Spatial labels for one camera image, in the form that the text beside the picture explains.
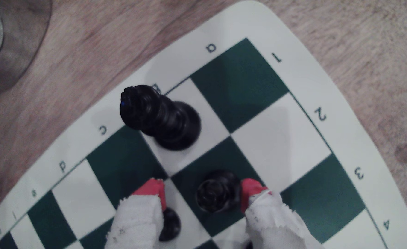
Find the cloth-wrapped red gripper finger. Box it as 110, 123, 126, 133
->
105, 179, 167, 249
241, 179, 323, 249

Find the black chess pawn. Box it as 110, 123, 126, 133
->
158, 207, 182, 242
195, 170, 242, 214

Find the green white chess mat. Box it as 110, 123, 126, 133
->
0, 0, 407, 249

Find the tall black chess king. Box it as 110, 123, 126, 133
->
119, 84, 202, 151

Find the grey conical stand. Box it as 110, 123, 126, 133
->
0, 0, 53, 93

